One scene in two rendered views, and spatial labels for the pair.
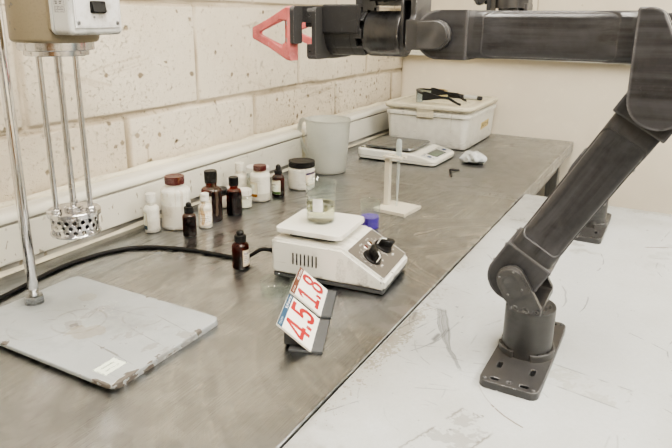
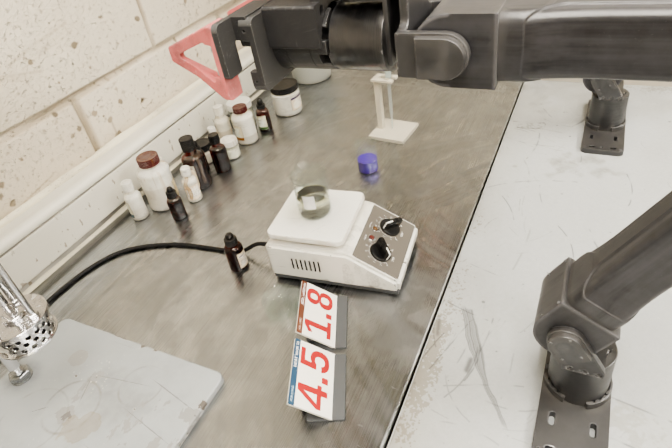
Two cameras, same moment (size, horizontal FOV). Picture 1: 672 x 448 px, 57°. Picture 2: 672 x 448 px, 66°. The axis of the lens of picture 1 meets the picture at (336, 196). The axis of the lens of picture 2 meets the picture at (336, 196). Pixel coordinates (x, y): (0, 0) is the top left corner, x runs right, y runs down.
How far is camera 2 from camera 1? 0.42 m
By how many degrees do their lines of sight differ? 20
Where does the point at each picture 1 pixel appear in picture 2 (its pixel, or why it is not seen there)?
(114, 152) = (73, 142)
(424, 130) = not seen: hidden behind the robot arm
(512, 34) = (574, 47)
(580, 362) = (641, 389)
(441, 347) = (477, 385)
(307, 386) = not seen: outside the picture
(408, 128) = not seen: hidden behind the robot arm
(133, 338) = (132, 432)
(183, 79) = (129, 29)
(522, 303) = (580, 365)
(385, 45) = (366, 63)
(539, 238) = (605, 301)
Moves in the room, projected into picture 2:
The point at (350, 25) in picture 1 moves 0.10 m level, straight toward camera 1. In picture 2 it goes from (308, 38) to (308, 88)
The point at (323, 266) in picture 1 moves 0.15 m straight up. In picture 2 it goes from (328, 270) to (310, 186)
